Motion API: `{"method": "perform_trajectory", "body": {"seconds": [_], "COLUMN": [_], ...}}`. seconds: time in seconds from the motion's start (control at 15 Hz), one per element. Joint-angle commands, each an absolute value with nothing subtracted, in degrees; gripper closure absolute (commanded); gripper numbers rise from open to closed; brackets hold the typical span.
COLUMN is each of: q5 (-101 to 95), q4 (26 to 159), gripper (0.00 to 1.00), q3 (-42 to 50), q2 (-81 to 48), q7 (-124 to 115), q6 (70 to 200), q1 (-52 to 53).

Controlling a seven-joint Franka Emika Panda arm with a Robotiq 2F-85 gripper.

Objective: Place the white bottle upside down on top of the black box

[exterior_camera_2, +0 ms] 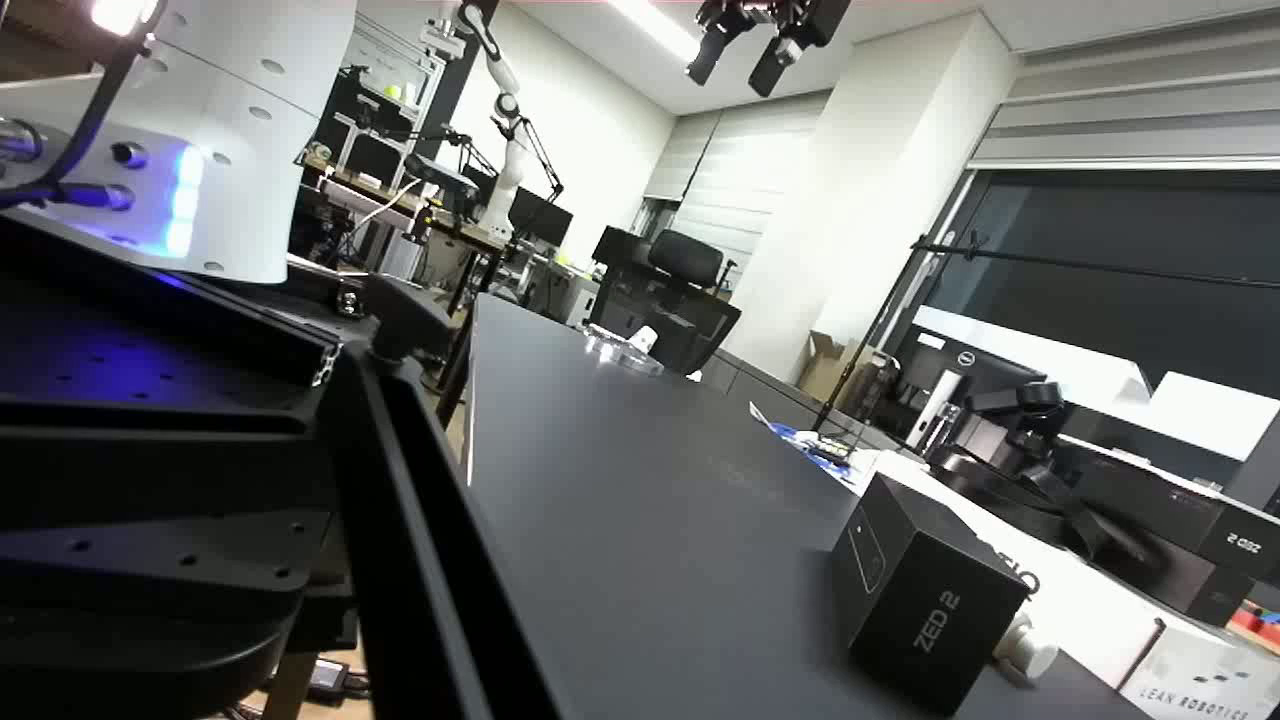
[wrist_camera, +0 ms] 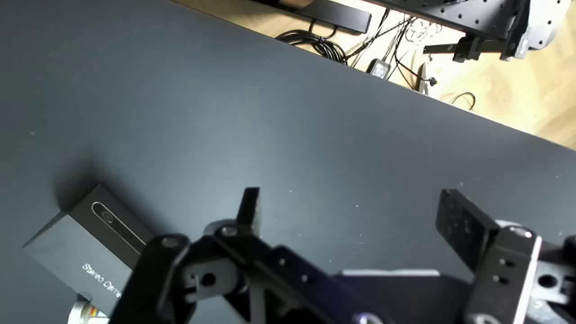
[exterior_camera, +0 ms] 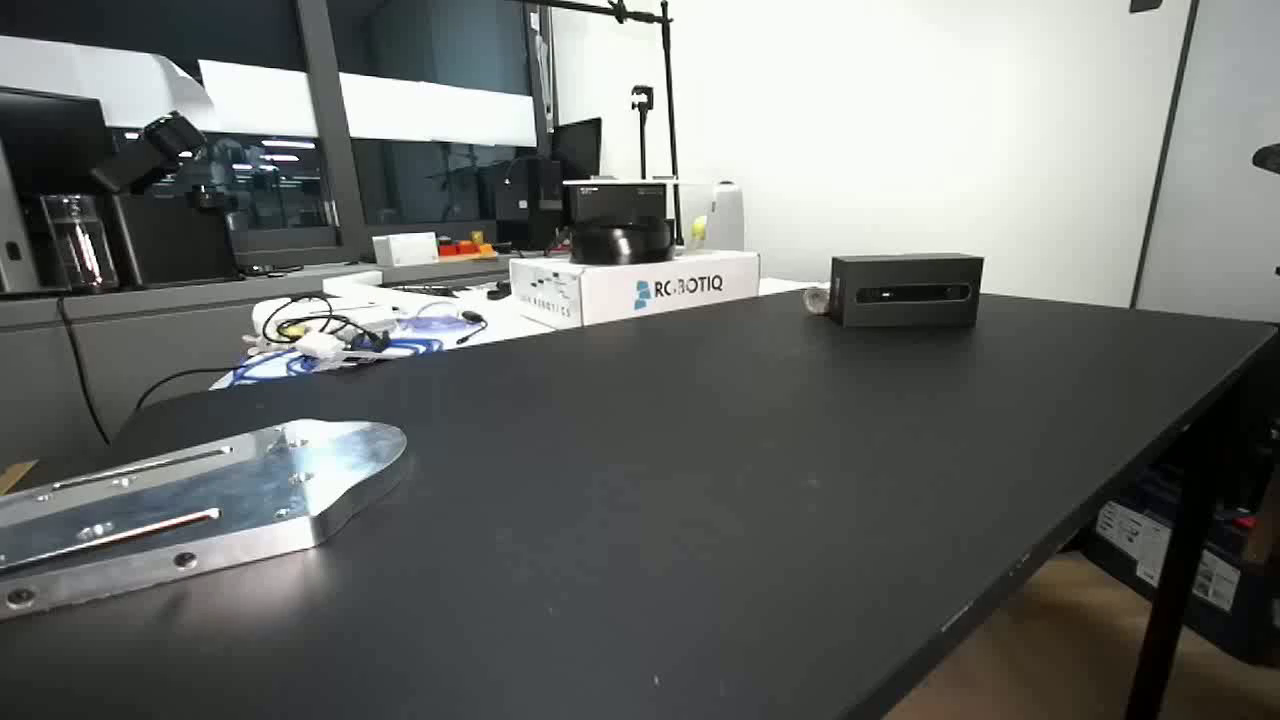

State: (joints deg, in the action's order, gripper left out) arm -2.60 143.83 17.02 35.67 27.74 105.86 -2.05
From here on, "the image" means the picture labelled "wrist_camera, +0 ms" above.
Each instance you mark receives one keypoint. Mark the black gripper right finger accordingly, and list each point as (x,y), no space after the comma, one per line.
(504,270)

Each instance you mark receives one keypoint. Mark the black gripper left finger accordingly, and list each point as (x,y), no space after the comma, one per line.
(288,270)

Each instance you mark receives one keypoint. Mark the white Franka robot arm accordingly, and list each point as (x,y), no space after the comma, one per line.
(542,27)

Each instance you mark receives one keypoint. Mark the grey power adapter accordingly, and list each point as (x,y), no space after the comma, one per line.
(378,67)

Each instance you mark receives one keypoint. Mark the black metal bar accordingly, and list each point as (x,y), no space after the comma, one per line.
(330,14)

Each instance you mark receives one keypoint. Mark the black ZED camera box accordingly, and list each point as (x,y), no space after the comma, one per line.
(78,252)

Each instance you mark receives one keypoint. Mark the black clamp bracket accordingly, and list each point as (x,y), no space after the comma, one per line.
(468,47)

